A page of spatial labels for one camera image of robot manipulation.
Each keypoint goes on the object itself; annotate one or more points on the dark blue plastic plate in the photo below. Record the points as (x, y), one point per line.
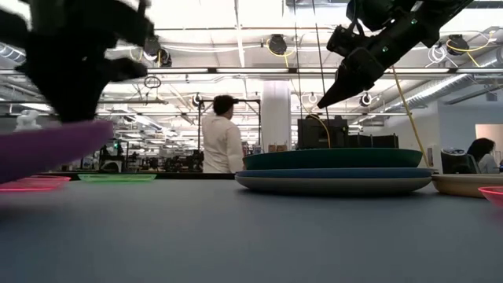
(334, 173)

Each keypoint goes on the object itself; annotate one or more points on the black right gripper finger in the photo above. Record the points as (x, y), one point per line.
(340, 90)

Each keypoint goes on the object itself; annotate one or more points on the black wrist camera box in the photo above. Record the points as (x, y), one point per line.
(346, 39)

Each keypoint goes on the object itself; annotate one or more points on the person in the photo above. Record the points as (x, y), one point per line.
(222, 145)
(485, 155)

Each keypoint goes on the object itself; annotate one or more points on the white round pillar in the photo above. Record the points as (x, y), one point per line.
(276, 116)

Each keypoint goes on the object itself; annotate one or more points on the yellow pole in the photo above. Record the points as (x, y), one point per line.
(410, 118)

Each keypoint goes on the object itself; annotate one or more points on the grey plastic plate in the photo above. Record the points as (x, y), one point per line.
(334, 184)

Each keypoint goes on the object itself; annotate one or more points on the silver ceiling air duct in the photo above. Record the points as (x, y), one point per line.
(436, 90)

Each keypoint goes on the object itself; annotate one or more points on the pink translucent plastic plate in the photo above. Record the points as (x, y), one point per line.
(493, 195)
(35, 183)

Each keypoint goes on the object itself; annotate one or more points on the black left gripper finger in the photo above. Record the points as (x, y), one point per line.
(70, 106)

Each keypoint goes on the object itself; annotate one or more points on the black office chair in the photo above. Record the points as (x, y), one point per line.
(456, 162)

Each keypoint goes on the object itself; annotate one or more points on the black workstation frame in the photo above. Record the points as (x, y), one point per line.
(114, 155)

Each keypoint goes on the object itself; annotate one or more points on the brown paper bags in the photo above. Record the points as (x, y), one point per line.
(277, 148)

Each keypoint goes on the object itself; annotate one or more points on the black partition panels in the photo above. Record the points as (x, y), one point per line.
(373, 141)

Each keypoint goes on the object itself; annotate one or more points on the green translucent plastic plate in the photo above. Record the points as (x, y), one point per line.
(117, 177)

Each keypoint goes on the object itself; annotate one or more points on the beige plastic plate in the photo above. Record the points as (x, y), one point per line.
(460, 185)

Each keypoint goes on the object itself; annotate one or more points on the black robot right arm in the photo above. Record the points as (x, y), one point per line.
(428, 15)

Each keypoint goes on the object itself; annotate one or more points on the dark green plastic plate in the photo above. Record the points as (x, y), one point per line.
(334, 159)

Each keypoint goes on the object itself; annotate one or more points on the purple plastic plate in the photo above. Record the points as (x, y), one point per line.
(47, 147)

